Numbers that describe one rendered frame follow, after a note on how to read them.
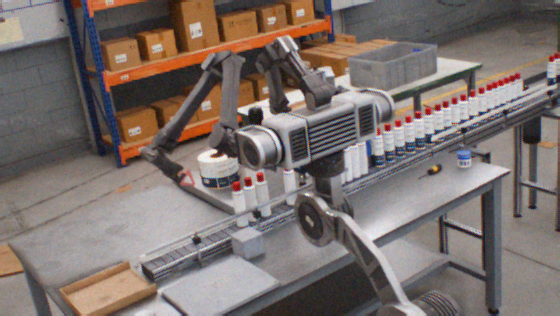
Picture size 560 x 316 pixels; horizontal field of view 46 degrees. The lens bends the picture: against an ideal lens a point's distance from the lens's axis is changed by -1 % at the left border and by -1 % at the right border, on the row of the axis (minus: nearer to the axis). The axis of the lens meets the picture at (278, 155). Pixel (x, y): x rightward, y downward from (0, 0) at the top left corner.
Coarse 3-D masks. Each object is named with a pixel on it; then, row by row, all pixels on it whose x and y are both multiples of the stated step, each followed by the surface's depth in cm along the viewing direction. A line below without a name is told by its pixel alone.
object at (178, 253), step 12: (408, 156) 343; (372, 168) 334; (384, 168) 332; (228, 228) 291; (240, 228) 289; (204, 240) 283; (216, 240) 282; (180, 252) 276; (192, 252) 275; (144, 264) 270; (156, 264) 268
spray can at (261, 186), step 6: (258, 174) 291; (258, 180) 291; (264, 180) 293; (258, 186) 291; (264, 186) 292; (258, 192) 293; (264, 192) 292; (258, 198) 294; (264, 198) 293; (258, 204) 296; (264, 210) 295; (270, 210) 297; (264, 216) 296
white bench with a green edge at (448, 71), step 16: (448, 64) 537; (464, 64) 531; (480, 64) 525; (336, 80) 533; (432, 80) 499; (448, 80) 515; (464, 80) 528; (288, 96) 507; (400, 96) 488; (416, 96) 587; (240, 112) 483
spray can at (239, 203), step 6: (234, 186) 284; (234, 192) 285; (240, 192) 285; (234, 198) 285; (240, 198) 285; (234, 204) 287; (240, 204) 286; (240, 210) 287; (240, 216) 288; (246, 216) 289; (240, 222) 289; (246, 222) 290
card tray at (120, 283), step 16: (112, 272) 273; (128, 272) 274; (64, 288) 262; (80, 288) 266; (96, 288) 265; (112, 288) 264; (128, 288) 262; (144, 288) 254; (80, 304) 255; (96, 304) 254; (112, 304) 247; (128, 304) 251
